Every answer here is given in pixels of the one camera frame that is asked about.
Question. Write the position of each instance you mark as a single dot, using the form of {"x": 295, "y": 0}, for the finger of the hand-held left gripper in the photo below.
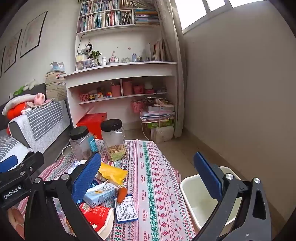
{"x": 8, "y": 164}
{"x": 30, "y": 163}

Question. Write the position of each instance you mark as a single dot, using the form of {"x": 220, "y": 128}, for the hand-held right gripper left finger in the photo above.
{"x": 86, "y": 176}

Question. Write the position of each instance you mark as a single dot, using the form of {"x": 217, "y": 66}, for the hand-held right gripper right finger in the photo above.
{"x": 208, "y": 176}

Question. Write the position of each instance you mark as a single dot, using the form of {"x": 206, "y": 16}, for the blue white milk carton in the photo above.
{"x": 99, "y": 193}

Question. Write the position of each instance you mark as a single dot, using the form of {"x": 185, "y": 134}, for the white waste bin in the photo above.
{"x": 196, "y": 197}

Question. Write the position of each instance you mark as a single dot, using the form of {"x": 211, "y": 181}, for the yellow snack packet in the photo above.
{"x": 113, "y": 173}

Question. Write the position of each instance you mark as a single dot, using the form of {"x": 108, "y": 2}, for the orange brown sausage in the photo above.
{"x": 121, "y": 195}

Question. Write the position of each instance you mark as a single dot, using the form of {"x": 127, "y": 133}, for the red instant noodle cup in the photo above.
{"x": 97, "y": 215}

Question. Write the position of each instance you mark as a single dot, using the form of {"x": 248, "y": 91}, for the blue white paper ticket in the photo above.
{"x": 126, "y": 210}

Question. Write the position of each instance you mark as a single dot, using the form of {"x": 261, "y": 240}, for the striped quilted sofa cover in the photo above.
{"x": 44, "y": 122}
{"x": 11, "y": 146}

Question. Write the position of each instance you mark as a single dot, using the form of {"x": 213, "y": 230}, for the grey sofa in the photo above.
{"x": 50, "y": 148}

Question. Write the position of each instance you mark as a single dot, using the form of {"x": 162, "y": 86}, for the clear jar blue label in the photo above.
{"x": 79, "y": 143}

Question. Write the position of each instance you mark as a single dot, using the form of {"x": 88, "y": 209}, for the clear jar of peanuts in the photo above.
{"x": 113, "y": 143}

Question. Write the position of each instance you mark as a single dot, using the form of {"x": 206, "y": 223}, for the patterned pink green tablecloth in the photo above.
{"x": 157, "y": 185}

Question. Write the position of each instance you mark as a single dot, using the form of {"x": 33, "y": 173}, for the orange cushion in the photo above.
{"x": 16, "y": 112}

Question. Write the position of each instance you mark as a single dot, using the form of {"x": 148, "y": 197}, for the red cardboard box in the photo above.
{"x": 92, "y": 122}

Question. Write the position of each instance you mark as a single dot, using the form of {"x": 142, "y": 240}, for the folded newspaper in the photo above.
{"x": 39, "y": 106}

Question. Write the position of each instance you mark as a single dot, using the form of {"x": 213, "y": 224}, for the white plastic bag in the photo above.
{"x": 163, "y": 134}

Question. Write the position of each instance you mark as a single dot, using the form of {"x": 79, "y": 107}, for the white cushion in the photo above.
{"x": 13, "y": 103}

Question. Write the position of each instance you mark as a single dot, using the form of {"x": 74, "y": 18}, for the pink pig plush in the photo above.
{"x": 40, "y": 98}

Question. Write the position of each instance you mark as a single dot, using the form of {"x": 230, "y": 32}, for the green cardboard box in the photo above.
{"x": 161, "y": 124}

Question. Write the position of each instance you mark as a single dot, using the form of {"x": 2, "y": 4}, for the green plush toy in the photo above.
{"x": 18, "y": 91}

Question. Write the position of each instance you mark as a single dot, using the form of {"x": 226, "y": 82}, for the pink lattice basket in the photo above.
{"x": 84, "y": 97}

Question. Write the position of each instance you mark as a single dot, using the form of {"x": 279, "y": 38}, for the white plush toy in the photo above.
{"x": 31, "y": 84}

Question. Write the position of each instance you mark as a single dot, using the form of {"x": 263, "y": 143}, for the yellow toy car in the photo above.
{"x": 93, "y": 97}

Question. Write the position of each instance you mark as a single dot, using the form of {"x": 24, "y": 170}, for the pile of papers and books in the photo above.
{"x": 159, "y": 113}

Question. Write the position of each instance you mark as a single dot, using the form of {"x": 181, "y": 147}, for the tall stack of books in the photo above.
{"x": 55, "y": 87}

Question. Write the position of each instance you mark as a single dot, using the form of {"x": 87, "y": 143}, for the colourful puzzle cube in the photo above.
{"x": 100, "y": 95}
{"x": 108, "y": 94}

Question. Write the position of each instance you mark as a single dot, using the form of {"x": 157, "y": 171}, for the large pink slotted basket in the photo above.
{"x": 138, "y": 106}

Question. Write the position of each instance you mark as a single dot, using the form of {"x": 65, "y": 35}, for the pink pen cup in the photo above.
{"x": 115, "y": 90}

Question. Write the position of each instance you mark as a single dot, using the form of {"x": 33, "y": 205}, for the tall pink bin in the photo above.
{"x": 127, "y": 88}

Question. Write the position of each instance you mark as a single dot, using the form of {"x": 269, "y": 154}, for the small pink slotted basket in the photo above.
{"x": 138, "y": 89}

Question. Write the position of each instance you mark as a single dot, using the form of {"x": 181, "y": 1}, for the framed picture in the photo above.
{"x": 12, "y": 49}
{"x": 1, "y": 62}
{"x": 33, "y": 33}

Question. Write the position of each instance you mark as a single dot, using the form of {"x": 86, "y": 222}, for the white yellow plush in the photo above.
{"x": 149, "y": 85}

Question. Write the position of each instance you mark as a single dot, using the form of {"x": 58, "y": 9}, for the beige curtain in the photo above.
{"x": 175, "y": 69}

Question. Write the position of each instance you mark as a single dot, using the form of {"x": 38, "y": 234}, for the white shelf unit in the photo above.
{"x": 120, "y": 69}

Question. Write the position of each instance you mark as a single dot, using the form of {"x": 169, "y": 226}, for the clear storage box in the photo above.
{"x": 85, "y": 63}

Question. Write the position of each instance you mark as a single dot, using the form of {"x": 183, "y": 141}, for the small white bottle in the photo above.
{"x": 104, "y": 61}

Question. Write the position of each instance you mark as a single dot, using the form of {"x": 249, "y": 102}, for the pencil holder with pencils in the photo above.
{"x": 113, "y": 59}

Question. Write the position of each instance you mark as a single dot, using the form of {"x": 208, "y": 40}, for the small potted plant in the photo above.
{"x": 94, "y": 55}

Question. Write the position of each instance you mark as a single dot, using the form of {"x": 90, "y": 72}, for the small grey blue bottle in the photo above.
{"x": 134, "y": 57}

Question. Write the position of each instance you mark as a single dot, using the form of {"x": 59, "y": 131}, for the black white doll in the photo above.
{"x": 88, "y": 48}

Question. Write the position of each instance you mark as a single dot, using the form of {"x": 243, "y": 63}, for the leaning thin books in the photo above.
{"x": 159, "y": 51}

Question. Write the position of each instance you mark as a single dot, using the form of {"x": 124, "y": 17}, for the row of upright books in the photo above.
{"x": 104, "y": 5}
{"x": 101, "y": 22}

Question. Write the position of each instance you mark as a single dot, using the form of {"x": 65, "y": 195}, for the window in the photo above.
{"x": 192, "y": 14}

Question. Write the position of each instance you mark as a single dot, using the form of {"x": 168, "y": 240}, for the stack of flat books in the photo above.
{"x": 146, "y": 17}

